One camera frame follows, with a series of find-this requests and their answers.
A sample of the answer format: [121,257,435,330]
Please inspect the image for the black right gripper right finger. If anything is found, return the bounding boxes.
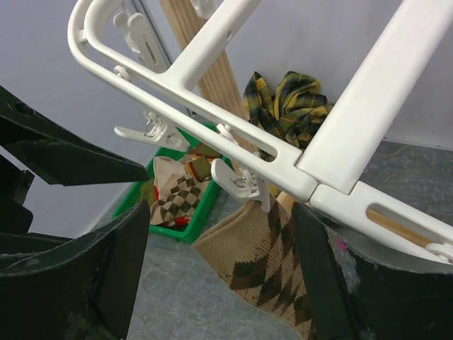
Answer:
[291,203,452,339]

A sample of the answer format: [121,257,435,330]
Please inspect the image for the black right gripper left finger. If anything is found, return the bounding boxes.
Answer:
[1,202,150,339]

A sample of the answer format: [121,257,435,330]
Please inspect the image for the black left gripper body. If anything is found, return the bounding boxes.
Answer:
[1,156,35,234]

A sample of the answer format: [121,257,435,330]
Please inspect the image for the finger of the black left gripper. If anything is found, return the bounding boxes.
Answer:
[1,87,149,186]

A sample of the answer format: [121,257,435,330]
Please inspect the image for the beige brown argyle sock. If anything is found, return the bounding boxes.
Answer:
[193,200,316,339]
[150,157,210,226]

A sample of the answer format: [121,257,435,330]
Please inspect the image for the white hanger clip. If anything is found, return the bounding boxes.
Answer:
[190,0,215,19]
[211,159,270,213]
[114,111,190,152]
[113,11,167,74]

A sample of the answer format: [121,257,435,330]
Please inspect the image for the wooden hanger stand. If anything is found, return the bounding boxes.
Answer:
[160,1,432,248]

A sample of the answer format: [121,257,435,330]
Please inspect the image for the white plastic sock hanger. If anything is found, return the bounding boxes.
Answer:
[67,1,452,264]

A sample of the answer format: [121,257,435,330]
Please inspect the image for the green plastic bin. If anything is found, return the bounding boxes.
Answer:
[113,131,225,244]

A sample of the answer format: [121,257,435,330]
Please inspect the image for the olive brown patterned sock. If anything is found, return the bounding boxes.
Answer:
[185,150,222,182]

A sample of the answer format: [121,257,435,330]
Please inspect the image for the yellow plaid cloth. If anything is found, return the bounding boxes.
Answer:
[243,71,334,151]

